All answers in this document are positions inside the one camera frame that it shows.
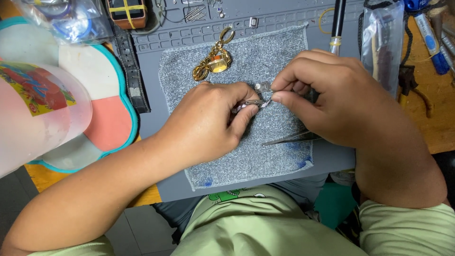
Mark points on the small silver metal clasp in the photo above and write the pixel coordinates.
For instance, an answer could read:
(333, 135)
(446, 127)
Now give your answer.
(253, 22)

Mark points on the brown box with yellow band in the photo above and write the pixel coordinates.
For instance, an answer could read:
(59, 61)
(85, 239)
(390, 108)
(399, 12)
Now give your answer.
(127, 12)

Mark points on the translucent plastic jug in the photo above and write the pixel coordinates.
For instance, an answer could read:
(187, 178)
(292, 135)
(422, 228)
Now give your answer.
(35, 113)

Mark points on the blue and white marker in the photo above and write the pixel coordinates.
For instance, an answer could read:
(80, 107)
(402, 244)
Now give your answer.
(430, 42)

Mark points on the person's left hand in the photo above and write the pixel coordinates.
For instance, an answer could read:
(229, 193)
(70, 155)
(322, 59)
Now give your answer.
(204, 128)

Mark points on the person's right hand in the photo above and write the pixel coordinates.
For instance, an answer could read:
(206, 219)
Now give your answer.
(327, 99)

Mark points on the teal-edged flower-shaped mat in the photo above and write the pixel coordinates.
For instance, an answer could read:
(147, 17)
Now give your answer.
(92, 106)

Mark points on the clear bag of watch parts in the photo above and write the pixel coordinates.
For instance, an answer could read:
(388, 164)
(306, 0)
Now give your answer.
(67, 19)

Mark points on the person's green shirt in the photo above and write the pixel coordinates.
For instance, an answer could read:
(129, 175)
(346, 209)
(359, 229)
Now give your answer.
(284, 227)

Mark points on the yellow rubber band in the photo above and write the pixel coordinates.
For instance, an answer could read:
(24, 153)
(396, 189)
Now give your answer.
(322, 21)

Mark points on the grey silicone work mat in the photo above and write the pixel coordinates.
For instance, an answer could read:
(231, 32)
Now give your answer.
(245, 89)

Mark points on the steel tweezers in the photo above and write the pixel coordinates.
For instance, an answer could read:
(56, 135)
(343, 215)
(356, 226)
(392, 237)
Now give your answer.
(289, 138)

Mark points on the black rod tool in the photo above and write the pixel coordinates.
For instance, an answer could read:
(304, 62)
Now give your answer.
(337, 25)

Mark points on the bundle of steel pins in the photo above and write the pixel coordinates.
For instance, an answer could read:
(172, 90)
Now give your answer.
(194, 14)

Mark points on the grey denim cloth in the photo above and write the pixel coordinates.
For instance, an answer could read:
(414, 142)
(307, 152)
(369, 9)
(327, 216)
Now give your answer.
(245, 106)

